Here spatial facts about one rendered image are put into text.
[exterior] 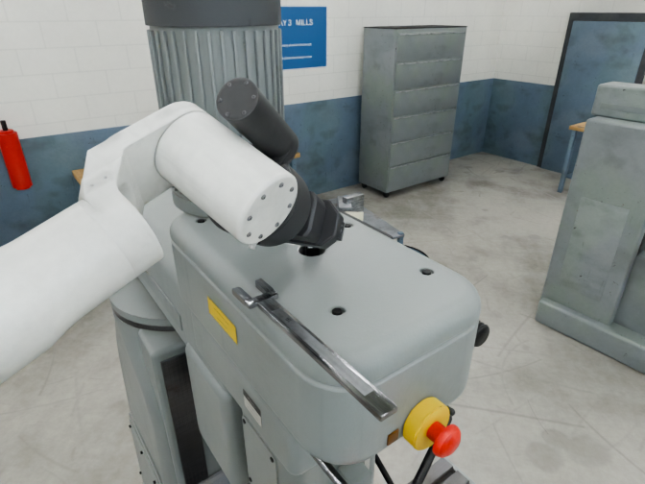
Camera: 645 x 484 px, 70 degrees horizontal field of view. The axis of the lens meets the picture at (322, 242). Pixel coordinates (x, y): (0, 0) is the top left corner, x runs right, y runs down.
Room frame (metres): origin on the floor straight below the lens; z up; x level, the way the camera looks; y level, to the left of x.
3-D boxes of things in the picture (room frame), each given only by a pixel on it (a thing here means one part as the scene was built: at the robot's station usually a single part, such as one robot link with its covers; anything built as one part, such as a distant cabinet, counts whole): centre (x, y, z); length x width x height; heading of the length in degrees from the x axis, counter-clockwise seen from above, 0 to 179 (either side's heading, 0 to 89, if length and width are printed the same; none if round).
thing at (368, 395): (0.37, 0.02, 1.89); 0.24 x 0.04 x 0.01; 37
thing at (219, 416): (0.72, 0.13, 1.47); 0.24 x 0.19 x 0.26; 126
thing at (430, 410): (0.38, -0.12, 1.76); 0.06 x 0.02 x 0.06; 126
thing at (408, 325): (0.58, 0.02, 1.81); 0.47 x 0.26 x 0.16; 36
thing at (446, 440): (0.36, -0.13, 1.76); 0.04 x 0.03 x 0.04; 126
